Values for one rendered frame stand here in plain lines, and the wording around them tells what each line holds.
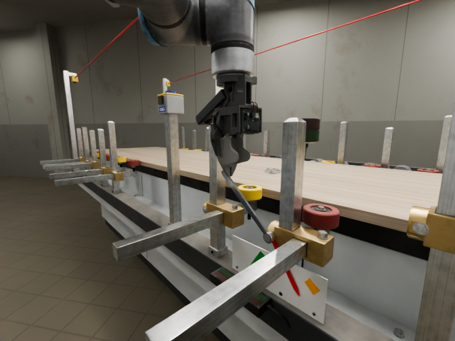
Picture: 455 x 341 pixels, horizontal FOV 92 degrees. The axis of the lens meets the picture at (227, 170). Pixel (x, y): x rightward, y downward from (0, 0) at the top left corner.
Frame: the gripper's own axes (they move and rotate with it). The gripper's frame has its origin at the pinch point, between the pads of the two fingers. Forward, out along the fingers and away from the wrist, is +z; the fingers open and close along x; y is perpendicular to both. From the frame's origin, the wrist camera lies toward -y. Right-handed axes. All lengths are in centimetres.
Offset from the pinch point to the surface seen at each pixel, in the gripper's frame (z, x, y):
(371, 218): 11.4, 22.4, 24.6
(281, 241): 15.4, 5.3, 11.6
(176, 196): 15.3, 7.4, -37.2
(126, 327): 98, -3, -82
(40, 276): 97, -35, -173
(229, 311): 15.6, -16.5, 17.6
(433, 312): 17.7, 6.2, 36.7
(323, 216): 9.5, 11.1, 18.2
